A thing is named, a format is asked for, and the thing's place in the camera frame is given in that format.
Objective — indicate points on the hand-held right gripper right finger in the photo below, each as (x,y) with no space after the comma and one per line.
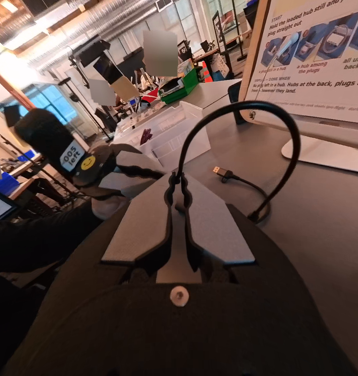
(220,232)

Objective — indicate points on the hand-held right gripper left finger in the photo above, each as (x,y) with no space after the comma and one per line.
(135,232)

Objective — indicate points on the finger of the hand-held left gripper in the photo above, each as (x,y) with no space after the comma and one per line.
(137,163)
(126,185)

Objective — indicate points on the clear plastic box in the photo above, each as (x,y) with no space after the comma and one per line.
(179,138)

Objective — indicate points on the person's left forearm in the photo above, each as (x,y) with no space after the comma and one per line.
(35,241)

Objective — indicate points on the blue storage tray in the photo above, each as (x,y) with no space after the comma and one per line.
(5,183)

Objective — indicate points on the green plastic bin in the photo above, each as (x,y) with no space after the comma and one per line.
(190,82)

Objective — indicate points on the orange traffic cone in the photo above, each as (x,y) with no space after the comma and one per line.
(207,73)

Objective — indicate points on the small black display device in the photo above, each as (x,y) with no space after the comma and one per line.
(234,91)

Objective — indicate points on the white holder bar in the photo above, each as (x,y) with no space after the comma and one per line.
(314,126)

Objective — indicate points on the printed instruction sheet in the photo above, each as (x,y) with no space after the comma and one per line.
(314,88)

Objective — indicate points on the silver ventilation duct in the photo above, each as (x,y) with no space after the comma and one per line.
(108,14)

